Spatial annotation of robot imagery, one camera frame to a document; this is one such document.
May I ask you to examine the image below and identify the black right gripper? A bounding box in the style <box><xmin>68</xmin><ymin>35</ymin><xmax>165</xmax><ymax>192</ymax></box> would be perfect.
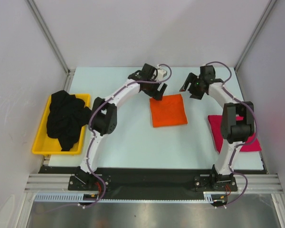
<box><xmin>180</xmin><ymin>73</ymin><xmax>205</xmax><ymax>100</ymax></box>

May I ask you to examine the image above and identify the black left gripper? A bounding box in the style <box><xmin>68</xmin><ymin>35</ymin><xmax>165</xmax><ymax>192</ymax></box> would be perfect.
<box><xmin>142</xmin><ymin>76</ymin><xmax>166</xmax><ymax>101</ymax></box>

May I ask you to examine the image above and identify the orange t shirt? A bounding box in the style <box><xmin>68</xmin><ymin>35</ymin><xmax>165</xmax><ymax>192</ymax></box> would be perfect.
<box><xmin>150</xmin><ymin>94</ymin><xmax>188</xmax><ymax>128</ymax></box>

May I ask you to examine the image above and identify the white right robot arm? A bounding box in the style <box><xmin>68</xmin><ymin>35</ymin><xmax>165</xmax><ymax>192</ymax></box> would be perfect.
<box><xmin>180</xmin><ymin>65</ymin><xmax>256</xmax><ymax>190</ymax></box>

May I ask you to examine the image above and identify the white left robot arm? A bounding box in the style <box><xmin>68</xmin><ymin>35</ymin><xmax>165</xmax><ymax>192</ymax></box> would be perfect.
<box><xmin>75</xmin><ymin>64</ymin><xmax>172</xmax><ymax>190</ymax></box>

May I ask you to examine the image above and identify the folded pink t shirt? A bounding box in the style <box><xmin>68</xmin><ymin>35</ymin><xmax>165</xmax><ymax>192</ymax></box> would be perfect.
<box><xmin>208</xmin><ymin>115</ymin><xmax>262</xmax><ymax>153</ymax></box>

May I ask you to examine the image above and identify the black t shirt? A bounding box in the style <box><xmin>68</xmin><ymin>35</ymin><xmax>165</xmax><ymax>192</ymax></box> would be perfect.
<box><xmin>46</xmin><ymin>90</ymin><xmax>92</xmax><ymax>152</ymax></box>

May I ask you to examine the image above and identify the yellow plastic bin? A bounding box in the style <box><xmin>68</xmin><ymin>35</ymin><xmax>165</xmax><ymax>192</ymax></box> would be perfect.
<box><xmin>31</xmin><ymin>95</ymin><xmax>86</xmax><ymax>156</ymax></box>

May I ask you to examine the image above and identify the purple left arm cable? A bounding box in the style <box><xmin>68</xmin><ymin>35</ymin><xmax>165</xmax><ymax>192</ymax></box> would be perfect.
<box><xmin>79</xmin><ymin>63</ymin><xmax>173</xmax><ymax>209</ymax></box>

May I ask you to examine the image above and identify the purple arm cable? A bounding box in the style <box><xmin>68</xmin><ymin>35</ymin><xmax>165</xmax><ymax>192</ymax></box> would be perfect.
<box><xmin>205</xmin><ymin>61</ymin><xmax>257</xmax><ymax>209</ymax></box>
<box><xmin>79</xmin><ymin>63</ymin><xmax>173</xmax><ymax>209</ymax></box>

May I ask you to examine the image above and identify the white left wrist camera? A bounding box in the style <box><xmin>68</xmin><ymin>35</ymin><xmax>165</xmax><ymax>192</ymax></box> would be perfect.
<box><xmin>154</xmin><ymin>65</ymin><xmax>167</xmax><ymax>81</ymax></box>

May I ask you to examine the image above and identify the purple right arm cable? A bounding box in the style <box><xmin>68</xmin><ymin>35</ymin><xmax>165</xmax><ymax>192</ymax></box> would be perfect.
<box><xmin>205</xmin><ymin>61</ymin><xmax>257</xmax><ymax>209</ymax></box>

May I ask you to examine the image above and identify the aluminium frame post left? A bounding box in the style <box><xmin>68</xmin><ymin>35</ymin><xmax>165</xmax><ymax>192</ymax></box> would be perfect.
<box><xmin>25</xmin><ymin>0</ymin><xmax>71</xmax><ymax>76</ymax></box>

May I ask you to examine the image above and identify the aluminium frame post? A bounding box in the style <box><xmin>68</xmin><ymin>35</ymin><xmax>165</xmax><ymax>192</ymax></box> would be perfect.
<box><xmin>25</xmin><ymin>0</ymin><xmax>71</xmax><ymax>76</ymax></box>
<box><xmin>234</xmin><ymin>0</ymin><xmax>279</xmax><ymax>72</ymax></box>

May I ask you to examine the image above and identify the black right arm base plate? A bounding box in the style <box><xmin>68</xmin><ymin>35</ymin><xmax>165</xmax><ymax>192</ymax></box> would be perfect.
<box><xmin>193</xmin><ymin>175</ymin><xmax>238</xmax><ymax>192</ymax></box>

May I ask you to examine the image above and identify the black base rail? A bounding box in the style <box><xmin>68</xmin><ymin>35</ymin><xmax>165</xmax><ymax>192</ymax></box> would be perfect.
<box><xmin>38</xmin><ymin>155</ymin><xmax>268</xmax><ymax>200</ymax></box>

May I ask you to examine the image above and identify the aluminium frame post right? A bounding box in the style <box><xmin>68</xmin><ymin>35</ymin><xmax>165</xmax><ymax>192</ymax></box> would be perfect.
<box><xmin>234</xmin><ymin>0</ymin><xmax>279</xmax><ymax>72</ymax></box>

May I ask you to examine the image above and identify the aluminium front rail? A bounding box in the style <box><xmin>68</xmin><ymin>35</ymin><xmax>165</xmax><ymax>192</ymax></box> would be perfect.
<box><xmin>24</xmin><ymin>174</ymin><xmax>283</xmax><ymax>194</ymax></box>

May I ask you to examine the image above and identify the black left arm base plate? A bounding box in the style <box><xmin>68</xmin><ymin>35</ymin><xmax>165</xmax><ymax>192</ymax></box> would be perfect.
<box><xmin>67</xmin><ymin>176</ymin><xmax>103</xmax><ymax>191</ymax></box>

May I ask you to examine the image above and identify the blue slotted cable duct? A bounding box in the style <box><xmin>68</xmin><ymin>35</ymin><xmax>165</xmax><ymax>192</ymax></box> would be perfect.
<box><xmin>34</xmin><ymin>193</ymin><xmax>224</xmax><ymax>204</ymax></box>

